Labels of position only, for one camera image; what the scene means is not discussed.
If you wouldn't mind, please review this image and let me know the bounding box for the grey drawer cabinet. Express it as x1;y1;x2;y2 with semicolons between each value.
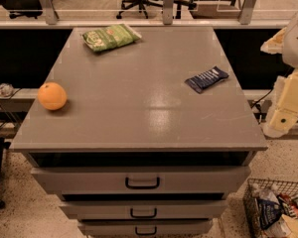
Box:
9;26;269;238

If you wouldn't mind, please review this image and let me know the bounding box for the yellow snack package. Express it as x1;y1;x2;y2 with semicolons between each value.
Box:
264;215;298;238

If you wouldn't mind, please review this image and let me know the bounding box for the wire basket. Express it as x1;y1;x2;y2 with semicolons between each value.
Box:
243;178;298;238

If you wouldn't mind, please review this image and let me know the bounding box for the middle grey drawer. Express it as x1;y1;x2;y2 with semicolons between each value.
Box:
60;200;226;220

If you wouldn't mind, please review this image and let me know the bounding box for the top grey drawer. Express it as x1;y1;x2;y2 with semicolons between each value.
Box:
31;166;250;194

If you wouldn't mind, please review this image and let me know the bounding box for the blue rxbar blueberry bar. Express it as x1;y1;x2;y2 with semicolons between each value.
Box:
185;66;229;94

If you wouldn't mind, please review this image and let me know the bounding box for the black cable right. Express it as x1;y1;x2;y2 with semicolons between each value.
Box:
249;88;274;124

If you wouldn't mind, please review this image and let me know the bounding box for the dark blue snack bag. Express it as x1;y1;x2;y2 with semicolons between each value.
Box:
257;199;282;230

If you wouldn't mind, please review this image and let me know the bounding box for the bottom grey drawer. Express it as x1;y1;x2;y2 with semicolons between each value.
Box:
77;219;213;236

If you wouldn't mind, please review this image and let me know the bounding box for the green jalapeno chip bag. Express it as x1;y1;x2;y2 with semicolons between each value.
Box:
82;24;142;53

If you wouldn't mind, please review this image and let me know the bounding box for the orange fruit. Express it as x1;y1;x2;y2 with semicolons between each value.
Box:
38;82;68;111

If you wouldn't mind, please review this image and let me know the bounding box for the red snack bag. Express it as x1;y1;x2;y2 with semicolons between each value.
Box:
277;193;298;219

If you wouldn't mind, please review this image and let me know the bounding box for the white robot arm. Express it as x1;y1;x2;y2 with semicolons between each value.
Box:
260;12;298;138

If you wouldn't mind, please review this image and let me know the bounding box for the grey drawer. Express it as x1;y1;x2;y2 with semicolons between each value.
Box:
77;219;213;236
60;200;226;220
31;166;250;194

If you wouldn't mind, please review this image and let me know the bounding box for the crumpled plastic clutter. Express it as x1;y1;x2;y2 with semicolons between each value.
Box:
0;83;14;97

